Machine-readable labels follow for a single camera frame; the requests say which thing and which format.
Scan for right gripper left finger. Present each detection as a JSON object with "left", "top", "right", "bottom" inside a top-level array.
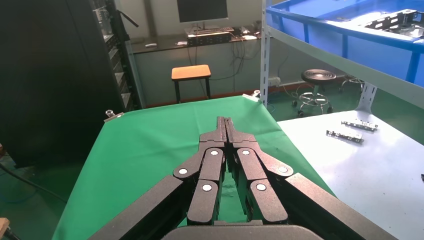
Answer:
[{"left": 88, "top": 116, "right": 227, "bottom": 240}]

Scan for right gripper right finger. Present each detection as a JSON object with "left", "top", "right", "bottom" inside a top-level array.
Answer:
[{"left": 225, "top": 117, "right": 398, "bottom": 240}]

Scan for green table cloth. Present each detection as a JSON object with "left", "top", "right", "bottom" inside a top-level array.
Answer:
[{"left": 51, "top": 95, "right": 335, "bottom": 240}]

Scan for silver binder clip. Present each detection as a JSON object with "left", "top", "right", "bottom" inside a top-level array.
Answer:
[
  {"left": 242, "top": 89, "right": 262, "bottom": 102},
  {"left": 103, "top": 109, "right": 125, "bottom": 123}
]

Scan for orange top square stool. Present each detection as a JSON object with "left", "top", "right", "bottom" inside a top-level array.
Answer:
[{"left": 171, "top": 64, "right": 212, "bottom": 104}]

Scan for dark top grey desk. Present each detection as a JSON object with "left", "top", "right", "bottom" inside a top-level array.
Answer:
[{"left": 127, "top": 26, "right": 266, "bottom": 108}]

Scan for black seat chrome stool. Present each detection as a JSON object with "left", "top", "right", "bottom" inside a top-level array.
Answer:
[{"left": 292, "top": 68, "right": 337, "bottom": 117}]

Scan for chrome stool base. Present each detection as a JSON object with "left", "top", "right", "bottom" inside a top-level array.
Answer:
[{"left": 339, "top": 74, "right": 365, "bottom": 94}]

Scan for black box device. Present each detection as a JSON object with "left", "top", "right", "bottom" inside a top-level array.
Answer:
[{"left": 187, "top": 33, "right": 233, "bottom": 46}]

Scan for computer keyboard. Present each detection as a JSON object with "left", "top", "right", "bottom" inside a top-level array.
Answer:
[{"left": 184, "top": 26, "right": 235, "bottom": 36}]

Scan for blue plastic bin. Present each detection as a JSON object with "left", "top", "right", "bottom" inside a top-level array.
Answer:
[{"left": 265, "top": 0, "right": 424, "bottom": 89}]

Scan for black computer monitor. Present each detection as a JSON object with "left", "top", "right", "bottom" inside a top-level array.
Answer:
[{"left": 176, "top": 0, "right": 229, "bottom": 31}]

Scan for black equipment cabinet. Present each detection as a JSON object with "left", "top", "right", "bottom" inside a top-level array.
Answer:
[{"left": 0, "top": 0, "right": 147, "bottom": 168}]

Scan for tan wooden object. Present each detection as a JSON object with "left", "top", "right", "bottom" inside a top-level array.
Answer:
[{"left": 0, "top": 217, "right": 11, "bottom": 240}]

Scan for small silver metal rail part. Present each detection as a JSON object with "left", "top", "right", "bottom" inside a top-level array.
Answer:
[
  {"left": 341, "top": 119, "right": 379, "bottom": 133},
  {"left": 325, "top": 129, "right": 365, "bottom": 144}
]

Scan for perforated grey rack post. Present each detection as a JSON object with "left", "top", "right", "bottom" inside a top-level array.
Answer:
[
  {"left": 259, "top": 0, "right": 272, "bottom": 108},
  {"left": 355, "top": 82, "right": 379, "bottom": 112}
]

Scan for black hanging cables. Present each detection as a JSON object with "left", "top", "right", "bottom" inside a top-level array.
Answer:
[{"left": 228, "top": 39, "right": 254, "bottom": 82}]

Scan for black floor cable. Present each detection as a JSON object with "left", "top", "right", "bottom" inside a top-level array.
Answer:
[{"left": 0, "top": 162, "right": 69, "bottom": 204}]

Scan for silver sheet metal bracket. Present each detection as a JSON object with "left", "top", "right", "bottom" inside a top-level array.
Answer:
[{"left": 358, "top": 9, "right": 424, "bottom": 39}]

